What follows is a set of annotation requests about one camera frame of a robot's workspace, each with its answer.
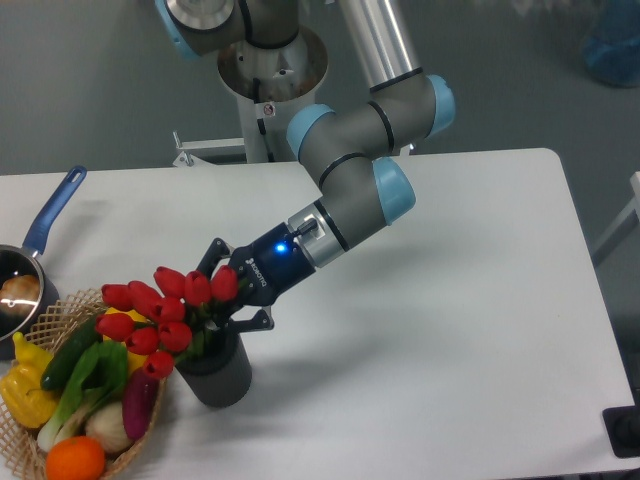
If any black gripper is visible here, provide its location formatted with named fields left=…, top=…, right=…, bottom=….
left=196, top=223, right=315, bottom=334

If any red tulip bouquet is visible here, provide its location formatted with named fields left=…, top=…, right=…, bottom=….
left=95, top=265, right=249, bottom=380

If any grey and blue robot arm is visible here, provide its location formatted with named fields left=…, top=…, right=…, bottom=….
left=156, top=1, right=456, bottom=333

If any dark grey ribbed vase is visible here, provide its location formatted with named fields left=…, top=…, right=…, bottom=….
left=177, top=333, right=252, bottom=409

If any yellow lemon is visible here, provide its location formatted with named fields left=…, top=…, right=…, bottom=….
left=105, top=307, right=148, bottom=377

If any purple eggplant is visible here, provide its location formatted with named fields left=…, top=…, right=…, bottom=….
left=122, top=368, right=159, bottom=441

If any green bok choy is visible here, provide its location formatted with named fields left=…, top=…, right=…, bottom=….
left=37, top=341, right=128, bottom=452

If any white garlic bulb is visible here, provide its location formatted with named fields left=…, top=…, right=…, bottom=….
left=85, top=401, right=133, bottom=455

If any green cucumber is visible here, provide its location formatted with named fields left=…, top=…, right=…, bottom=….
left=40, top=315, right=101, bottom=391

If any brown bread roll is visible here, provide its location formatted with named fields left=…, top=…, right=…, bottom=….
left=1, top=274, right=40, bottom=317

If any orange fruit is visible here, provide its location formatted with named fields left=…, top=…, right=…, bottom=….
left=45, top=436, right=106, bottom=480

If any yellow bell pepper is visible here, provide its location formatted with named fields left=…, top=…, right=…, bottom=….
left=1, top=332, right=60, bottom=429

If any black device at table edge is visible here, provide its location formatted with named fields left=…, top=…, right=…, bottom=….
left=602, top=406, right=639, bottom=458

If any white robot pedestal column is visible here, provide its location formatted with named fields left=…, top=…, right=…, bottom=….
left=171, top=27, right=329, bottom=168

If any black cable on pedestal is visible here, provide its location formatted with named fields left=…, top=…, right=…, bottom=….
left=251, top=77, right=276, bottom=163

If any blue handled saucepan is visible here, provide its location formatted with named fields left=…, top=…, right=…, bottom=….
left=1, top=166, right=87, bottom=361

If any white frame at right edge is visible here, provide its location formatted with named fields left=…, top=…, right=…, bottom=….
left=591, top=171, right=639, bottom=267

